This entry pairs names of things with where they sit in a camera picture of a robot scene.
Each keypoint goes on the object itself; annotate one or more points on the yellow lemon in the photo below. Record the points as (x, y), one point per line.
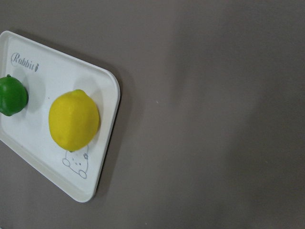
(73, 120)

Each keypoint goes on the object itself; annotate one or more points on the green lime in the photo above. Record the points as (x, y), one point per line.
(13, 96)

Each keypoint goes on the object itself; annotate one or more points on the white rabbit tray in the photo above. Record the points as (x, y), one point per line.
(47, 74)

